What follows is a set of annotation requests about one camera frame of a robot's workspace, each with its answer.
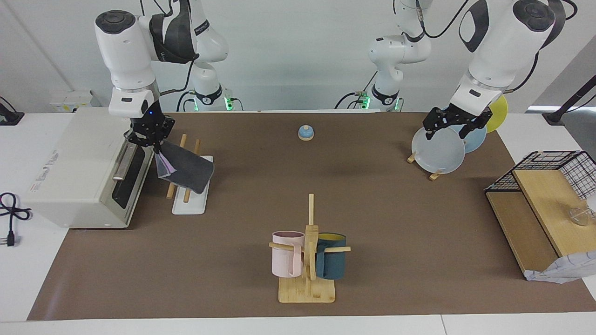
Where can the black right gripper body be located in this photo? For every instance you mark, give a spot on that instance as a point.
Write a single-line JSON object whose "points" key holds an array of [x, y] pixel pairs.
{"points": [[149, 124]]}

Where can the light blue plate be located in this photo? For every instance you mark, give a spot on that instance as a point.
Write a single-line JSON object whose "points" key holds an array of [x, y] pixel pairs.
{"points": [[476, 139]]}

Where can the wooden plate rack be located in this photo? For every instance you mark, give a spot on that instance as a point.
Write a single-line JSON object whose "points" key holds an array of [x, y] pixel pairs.
{"points": [[434, 176]]}

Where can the white power strip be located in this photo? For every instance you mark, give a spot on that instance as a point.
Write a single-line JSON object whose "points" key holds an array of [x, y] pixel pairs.
{"points": [[70, 102]]}

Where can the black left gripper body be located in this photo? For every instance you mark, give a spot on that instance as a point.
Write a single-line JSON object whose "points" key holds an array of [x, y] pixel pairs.
{"points": [[463, 116]]}

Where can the black clamp mount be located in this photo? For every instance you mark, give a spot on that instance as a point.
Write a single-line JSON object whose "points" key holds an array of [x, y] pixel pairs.
{"points": [[9, 117]]}

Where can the purple and grey towel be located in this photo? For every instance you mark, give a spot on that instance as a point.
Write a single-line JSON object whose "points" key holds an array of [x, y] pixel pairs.
{"points": [[188, 170]]}

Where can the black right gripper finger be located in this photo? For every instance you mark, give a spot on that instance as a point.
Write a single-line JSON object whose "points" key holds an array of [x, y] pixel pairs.
{"points": [[138, 138], [165, 130]]}

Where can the black clamp stand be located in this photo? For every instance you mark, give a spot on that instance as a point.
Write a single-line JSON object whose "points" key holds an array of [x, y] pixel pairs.
{"points": [[575, 98]]}

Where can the dark teal mug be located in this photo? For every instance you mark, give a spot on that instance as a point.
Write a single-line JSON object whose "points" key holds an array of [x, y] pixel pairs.
{"points": [[333, 263]]}

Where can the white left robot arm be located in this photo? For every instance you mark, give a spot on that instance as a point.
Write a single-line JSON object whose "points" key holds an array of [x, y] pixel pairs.
{"points": [[493, 56]]}

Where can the white towel rack wooden bars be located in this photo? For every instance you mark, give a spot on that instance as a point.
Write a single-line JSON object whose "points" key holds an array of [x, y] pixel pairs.
{"points": [[188, 204]]}

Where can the small blue bell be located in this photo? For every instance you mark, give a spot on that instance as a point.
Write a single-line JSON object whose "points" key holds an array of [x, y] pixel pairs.
{"points": [[306, 134]]}

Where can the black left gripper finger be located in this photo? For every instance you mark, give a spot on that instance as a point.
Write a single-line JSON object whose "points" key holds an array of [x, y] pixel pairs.
{"points": [[477, 126], [435, 121]]}

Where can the wooden shelf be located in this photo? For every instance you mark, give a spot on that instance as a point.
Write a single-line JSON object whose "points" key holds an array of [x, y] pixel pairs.
{"points": [[535, 223]]}

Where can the pink mug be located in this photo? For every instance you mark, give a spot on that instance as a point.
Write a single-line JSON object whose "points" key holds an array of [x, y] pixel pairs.
{"points": [[284, 260]]}

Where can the wooden mug tree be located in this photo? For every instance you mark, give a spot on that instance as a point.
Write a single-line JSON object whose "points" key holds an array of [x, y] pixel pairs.
{"points": [[307, 293]]}

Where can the grey plate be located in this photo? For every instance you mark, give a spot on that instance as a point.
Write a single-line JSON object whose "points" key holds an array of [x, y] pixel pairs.
{"points": [[440, 153]]}

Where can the beige toaster oven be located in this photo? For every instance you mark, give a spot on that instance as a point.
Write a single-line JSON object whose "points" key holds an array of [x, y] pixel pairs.
{"points": [[74, 181]]}

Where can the small clear glass item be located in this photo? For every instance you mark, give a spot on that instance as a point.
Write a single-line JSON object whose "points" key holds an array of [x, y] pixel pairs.
{"points": [[578, 217]]}

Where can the brown table mat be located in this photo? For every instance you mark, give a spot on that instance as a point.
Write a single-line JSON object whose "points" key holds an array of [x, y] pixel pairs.
{"points": [[233, 279]]}

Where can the yellow plate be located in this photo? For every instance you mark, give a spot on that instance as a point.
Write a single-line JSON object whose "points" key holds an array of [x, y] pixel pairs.
{"points": [[499, 111]]}

